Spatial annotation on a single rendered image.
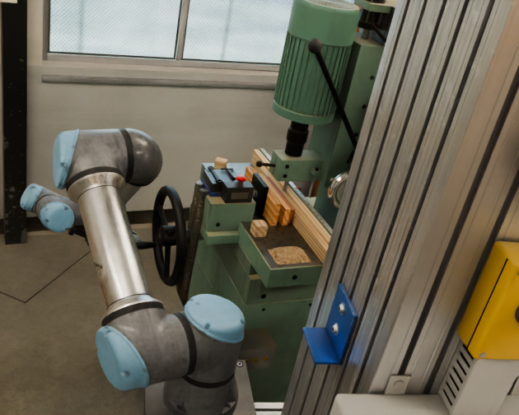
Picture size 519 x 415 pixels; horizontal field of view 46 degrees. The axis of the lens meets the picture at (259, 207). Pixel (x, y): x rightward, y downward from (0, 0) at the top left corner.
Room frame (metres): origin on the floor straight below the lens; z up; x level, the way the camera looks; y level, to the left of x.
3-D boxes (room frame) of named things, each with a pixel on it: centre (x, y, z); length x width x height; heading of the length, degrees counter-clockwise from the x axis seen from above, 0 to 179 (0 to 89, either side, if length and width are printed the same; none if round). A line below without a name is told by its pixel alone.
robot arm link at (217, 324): (0.91, 0.04, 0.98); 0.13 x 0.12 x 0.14; 126
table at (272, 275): (1.60, 0.03, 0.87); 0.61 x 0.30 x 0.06; 27
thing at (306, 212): (1.65, -0.09, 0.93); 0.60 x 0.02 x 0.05; 27
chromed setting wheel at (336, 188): (1.60, -0.24, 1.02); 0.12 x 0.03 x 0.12; 117
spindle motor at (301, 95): (1.66, -0.06, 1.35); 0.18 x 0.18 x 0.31
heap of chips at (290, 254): (1.38, -0.10, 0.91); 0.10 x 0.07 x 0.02; 117
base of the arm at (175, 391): (0.92, 0.04, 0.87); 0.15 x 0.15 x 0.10
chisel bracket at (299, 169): (1.66, -0.08, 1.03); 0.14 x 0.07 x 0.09; 117
